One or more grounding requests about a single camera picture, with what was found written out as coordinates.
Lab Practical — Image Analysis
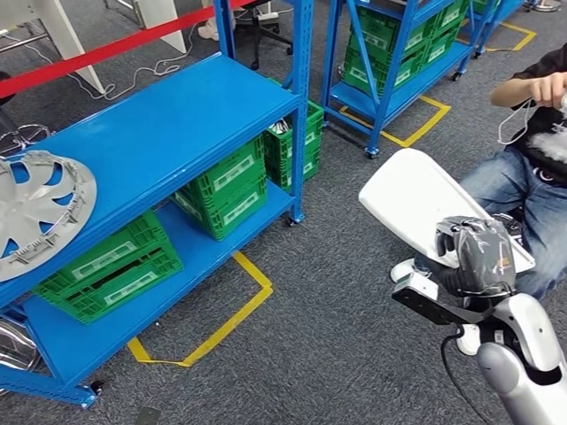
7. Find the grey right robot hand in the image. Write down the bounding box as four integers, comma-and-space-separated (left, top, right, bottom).
436, 215, 517, 298

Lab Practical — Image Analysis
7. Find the white plastic car part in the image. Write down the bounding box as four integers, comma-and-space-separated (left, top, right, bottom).
358, 147, 536, 275

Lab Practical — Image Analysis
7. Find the blue metal shelf rack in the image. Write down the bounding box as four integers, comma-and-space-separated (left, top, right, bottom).
319, 0, 485, 160
0, 0, 314, 410
470, 0, 525, 60

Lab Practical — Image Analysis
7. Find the white handheld controller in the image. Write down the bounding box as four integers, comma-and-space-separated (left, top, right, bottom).
497, 92, 567, 147

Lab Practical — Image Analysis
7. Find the black office chair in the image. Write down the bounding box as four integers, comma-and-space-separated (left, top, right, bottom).
232, 0, 294, 72

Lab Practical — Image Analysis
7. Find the white desk panel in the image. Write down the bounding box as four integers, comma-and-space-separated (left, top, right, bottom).
132, 0, 187, 55

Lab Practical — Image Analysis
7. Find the red barrier tape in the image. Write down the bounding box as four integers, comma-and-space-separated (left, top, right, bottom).
0, 0, 251, 100

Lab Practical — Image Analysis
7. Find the grey wheel hubcap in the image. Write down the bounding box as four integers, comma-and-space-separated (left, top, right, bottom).
0, 150, 97, 284

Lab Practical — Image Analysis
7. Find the chrome metal disc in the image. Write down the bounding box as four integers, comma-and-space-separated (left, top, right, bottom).
0, 319, 42, 375

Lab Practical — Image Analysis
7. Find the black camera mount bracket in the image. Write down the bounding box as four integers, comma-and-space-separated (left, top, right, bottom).
391, 287, 500, 328

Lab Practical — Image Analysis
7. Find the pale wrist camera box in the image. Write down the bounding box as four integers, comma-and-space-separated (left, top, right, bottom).
392, 272, 440, 304

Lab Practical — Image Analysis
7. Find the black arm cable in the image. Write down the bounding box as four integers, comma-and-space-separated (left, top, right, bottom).
440, 325, 494, 425

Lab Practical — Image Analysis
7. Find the white floor cable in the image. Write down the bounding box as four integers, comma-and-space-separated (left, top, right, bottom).
0, 23, 202, 102

